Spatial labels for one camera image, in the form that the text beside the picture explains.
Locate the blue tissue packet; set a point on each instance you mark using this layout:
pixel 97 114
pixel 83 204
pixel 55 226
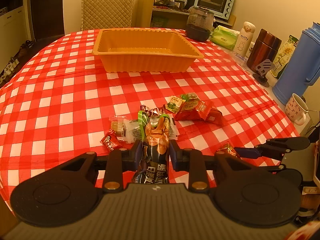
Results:
pixel 238 58

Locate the light blue toaster oven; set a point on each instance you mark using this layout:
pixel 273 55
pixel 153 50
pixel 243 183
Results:
pixel 220 8

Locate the brown thermos flask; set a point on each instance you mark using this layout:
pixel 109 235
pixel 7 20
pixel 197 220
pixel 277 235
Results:
pixel 266 47

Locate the red white checkered tablecloth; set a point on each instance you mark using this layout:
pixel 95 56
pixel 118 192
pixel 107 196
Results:
pixel 59 106

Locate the blue thermos jug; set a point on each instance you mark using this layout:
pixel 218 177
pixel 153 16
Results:
pixel 302 70

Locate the beige quilted chair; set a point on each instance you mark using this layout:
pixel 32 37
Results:
pixel 106 14

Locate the green wet wipes pack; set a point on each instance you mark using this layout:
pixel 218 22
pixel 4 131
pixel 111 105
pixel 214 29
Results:
pixel 224 37

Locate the sunflower print package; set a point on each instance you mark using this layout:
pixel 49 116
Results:
pixel 283 56

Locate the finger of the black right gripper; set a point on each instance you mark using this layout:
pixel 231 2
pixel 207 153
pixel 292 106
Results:
pixel 274 148
pixel 282 171

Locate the dark sausage snack packet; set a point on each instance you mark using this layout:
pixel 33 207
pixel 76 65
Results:
pixel 153 165

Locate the dark door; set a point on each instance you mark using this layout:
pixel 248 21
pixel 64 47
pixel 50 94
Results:
pixel 47 18

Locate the green yellow candy packet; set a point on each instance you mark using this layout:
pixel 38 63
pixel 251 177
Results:
pixel 174 104

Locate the small red candy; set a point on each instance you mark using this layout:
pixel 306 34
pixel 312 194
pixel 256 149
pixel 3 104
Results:
pixel 110 141

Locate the orange plastic tray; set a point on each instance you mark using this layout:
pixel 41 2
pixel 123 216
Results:
pixel 144 50

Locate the green candy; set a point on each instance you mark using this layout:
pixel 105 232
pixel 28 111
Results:
pixel 189 97

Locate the white miffy bottle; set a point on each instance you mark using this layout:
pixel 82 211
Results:
pixel 244 39

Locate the large red snack packet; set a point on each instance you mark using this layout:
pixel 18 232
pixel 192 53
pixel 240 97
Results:
pixel 198 110

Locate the white patterned mug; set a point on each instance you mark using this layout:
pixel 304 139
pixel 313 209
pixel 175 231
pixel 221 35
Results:
pixel 296 109

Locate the clear pastry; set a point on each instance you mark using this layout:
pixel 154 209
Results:
pixel 126 130

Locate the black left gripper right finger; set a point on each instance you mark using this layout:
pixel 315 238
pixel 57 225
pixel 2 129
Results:
pixel 242 192

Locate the white cabinet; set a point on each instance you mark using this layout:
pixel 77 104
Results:
pixel 13 29

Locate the grey phone stand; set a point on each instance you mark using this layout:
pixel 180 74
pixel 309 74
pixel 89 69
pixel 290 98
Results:
pixel 261 70

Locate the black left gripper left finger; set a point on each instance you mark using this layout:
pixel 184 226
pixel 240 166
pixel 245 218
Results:
pixel 71 191

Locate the gold candy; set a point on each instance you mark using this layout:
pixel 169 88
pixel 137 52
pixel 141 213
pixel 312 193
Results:
pixel 227 148

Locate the dark glass jar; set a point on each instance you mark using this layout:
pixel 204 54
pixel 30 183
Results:
pixel 199 24

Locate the wooden shelf unit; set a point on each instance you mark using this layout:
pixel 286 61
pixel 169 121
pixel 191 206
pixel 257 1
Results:
pixel 148 15

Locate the red brown snack packet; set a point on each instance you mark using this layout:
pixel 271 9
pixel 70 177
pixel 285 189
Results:
pixel 153 112

